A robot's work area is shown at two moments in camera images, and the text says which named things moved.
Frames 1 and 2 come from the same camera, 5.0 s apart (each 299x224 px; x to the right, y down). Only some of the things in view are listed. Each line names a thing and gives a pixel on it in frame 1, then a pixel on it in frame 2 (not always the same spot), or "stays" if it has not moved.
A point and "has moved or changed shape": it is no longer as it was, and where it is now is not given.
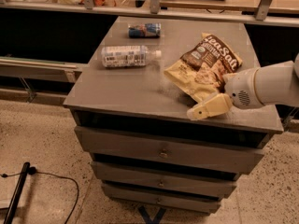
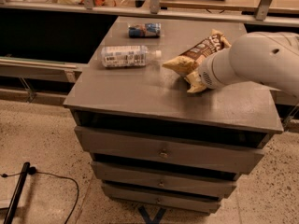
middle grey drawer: (196, 182) stays
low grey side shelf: (40, 69) stays
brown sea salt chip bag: (201, 71) has moved or changed shape
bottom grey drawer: (162, 200) stays
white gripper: (241, 90) -> (207, 73)
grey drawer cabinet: (131, 119) stays
